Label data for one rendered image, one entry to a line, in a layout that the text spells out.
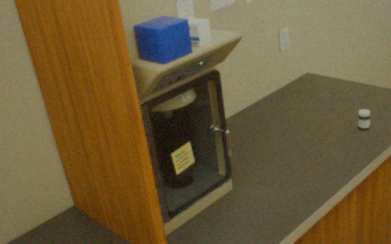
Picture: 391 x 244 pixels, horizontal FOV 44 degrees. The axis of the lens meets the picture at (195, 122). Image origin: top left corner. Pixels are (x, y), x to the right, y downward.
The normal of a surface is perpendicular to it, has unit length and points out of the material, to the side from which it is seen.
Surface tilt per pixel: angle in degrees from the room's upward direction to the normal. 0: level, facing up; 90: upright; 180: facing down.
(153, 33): 90
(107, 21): 90
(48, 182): 90
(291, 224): 0
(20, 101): 90
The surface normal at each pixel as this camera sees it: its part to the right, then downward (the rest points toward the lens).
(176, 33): 0.69, 0.23
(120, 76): -0.71, 0.39
